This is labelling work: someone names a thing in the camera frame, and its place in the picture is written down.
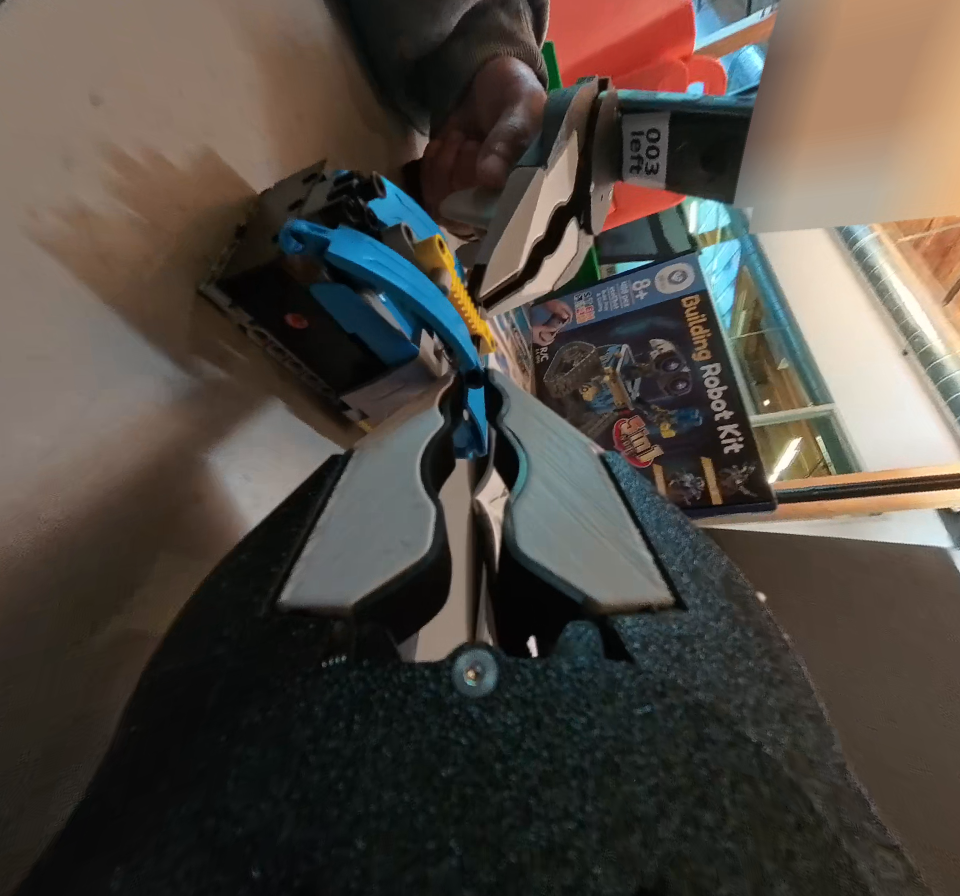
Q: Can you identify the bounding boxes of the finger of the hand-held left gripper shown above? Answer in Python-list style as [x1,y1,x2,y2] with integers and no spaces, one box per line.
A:
[493,223,599,310]
[477,138,584,306]

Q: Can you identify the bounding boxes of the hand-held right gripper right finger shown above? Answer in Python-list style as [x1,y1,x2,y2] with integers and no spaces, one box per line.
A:
[487,371,676,640]

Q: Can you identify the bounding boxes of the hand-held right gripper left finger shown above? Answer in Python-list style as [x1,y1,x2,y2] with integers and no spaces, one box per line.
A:
[277,386,455,644]

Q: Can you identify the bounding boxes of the narrow blue curved arc piece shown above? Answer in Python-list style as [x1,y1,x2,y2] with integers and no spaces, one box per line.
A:
[278,218,490,461]

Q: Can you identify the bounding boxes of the blue yellow toy brick model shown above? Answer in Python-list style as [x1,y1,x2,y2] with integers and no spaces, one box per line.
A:
[198,158,498,437]

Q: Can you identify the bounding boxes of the person's left forearm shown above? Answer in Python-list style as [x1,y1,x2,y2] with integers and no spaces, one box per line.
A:
[328,0,554,138]

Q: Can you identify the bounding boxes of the grey desk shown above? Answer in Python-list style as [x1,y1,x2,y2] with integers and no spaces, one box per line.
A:
[0,0,541,875]

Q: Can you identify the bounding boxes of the person's left hand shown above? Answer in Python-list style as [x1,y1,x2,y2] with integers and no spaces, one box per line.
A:
[420,57,550,221]

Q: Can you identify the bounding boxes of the dark blue toy kit box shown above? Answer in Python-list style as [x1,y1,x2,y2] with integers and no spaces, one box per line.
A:
[527,251,779,522]

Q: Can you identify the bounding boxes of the orange plastic bin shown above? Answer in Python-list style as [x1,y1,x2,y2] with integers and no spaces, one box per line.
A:
[545,0,729,235]

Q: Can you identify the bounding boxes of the black flat board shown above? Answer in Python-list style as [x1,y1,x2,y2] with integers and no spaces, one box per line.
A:
[703,528,960,896]

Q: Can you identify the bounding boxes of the silver air duct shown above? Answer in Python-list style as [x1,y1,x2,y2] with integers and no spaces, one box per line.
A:
[834,224,960,449]

